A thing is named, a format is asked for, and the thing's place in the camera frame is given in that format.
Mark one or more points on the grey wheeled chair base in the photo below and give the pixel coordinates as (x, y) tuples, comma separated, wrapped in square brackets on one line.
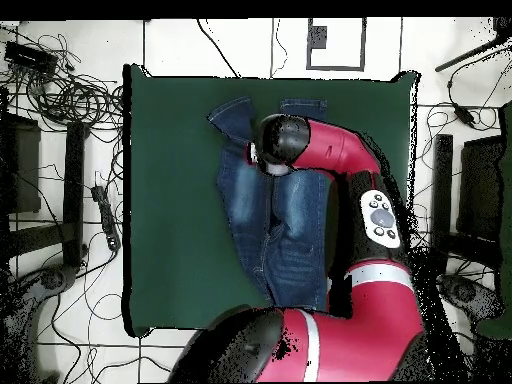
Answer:
[(52, 278), (468, 294)]

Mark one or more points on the black power adapter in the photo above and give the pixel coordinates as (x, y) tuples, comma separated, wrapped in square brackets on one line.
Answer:
[(464, 114)]

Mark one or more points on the grey square floor frame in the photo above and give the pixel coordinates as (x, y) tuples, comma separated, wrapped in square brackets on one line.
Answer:
[(336, 68)]

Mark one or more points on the small grey square tag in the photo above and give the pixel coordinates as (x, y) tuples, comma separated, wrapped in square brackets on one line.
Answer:
[(318, 38)]

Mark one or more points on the black electronics box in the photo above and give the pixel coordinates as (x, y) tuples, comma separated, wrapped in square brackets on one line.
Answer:
[(28, 56)]

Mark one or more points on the black tripod rod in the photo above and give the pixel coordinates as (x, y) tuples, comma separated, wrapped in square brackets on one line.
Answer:
[(468, 54)]

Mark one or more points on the blue denim jeans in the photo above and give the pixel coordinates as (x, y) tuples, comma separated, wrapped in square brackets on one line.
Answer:
[(280, 240)]

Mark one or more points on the dark green table cloth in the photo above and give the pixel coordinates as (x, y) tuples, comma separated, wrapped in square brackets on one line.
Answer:
[(180, 240)]

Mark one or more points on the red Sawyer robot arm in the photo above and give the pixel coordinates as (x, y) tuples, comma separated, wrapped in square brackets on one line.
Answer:
[(360, 320)]

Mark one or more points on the black power strip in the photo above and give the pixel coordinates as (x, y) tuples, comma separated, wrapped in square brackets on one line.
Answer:
[(107, 218)]

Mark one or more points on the green cloth sheet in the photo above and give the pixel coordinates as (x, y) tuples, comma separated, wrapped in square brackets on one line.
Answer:
[(508, 180)]

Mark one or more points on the dark flat panel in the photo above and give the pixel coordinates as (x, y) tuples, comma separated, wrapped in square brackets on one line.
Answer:
[(480, 188), (26, 168)]

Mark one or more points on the black metal stand frame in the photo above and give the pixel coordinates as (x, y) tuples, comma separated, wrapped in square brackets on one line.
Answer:
[(74, 192), (441, 180)]

